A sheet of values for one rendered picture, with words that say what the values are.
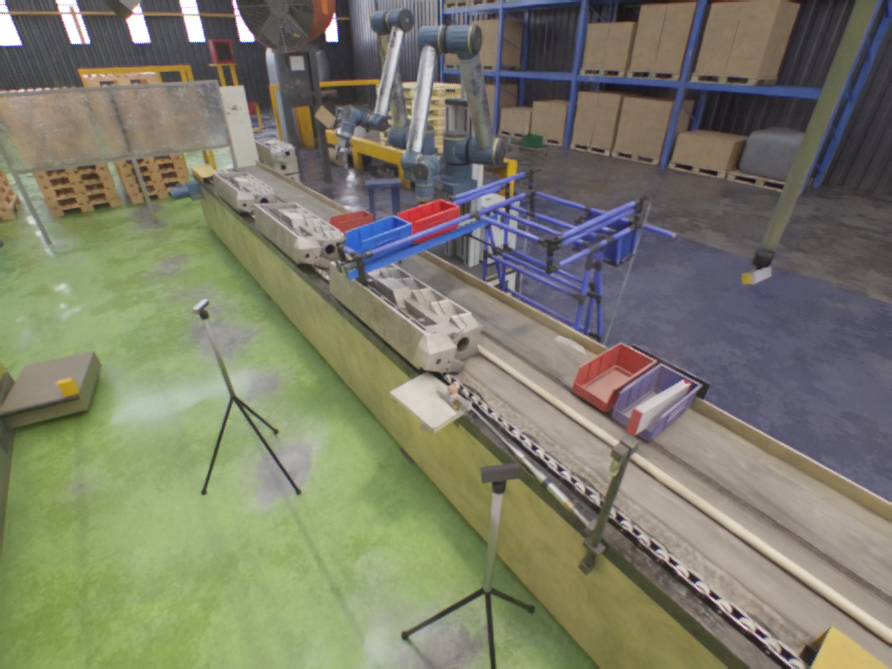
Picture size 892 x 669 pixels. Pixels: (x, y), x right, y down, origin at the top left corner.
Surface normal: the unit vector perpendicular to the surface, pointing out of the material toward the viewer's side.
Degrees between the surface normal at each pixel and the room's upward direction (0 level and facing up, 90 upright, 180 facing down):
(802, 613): 0
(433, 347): 38
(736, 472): 0
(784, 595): 0
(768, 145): 84
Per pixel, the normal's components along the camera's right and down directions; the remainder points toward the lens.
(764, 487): 0.00, -0.83
